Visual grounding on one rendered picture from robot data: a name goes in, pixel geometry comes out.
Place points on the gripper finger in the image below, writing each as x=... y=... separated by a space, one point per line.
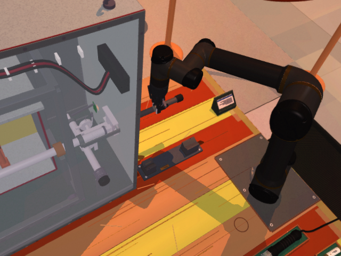
x=156 y=108
x=163 y=104

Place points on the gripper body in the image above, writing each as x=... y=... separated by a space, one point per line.
x=157 y=93

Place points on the grey lever with black knob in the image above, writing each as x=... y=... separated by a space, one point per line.
x=174 y=100

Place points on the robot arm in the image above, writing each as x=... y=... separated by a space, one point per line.
x=247 y=65

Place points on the white crank with dark grip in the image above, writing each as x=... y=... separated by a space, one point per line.
x=92 y=133

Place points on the grey breaker cabinet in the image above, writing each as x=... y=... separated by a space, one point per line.
x=66 y=208

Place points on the black block in cabinet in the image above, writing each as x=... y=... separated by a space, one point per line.
x=113 y=68

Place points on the blue plate with dark blocks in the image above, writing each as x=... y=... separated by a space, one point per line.
x=170 y=160

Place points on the black tent sign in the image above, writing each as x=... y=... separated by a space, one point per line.
x=223 y=103

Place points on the small green tab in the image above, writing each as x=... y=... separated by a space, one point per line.
x=95 y=106

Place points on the grey base sheet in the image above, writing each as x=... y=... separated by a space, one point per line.
x=234 y=165

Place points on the dark round knob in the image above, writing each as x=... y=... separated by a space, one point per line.
x=108 y=3

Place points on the orange collar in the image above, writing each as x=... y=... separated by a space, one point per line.
x=59 y=149

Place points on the white rod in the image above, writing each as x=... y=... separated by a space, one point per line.
x=26 y=162

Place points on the black ribbed tool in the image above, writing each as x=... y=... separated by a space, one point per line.
x=286 y=241

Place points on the orange post with round foot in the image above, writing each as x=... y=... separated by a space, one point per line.
x=170 y=24
x=326 y=49

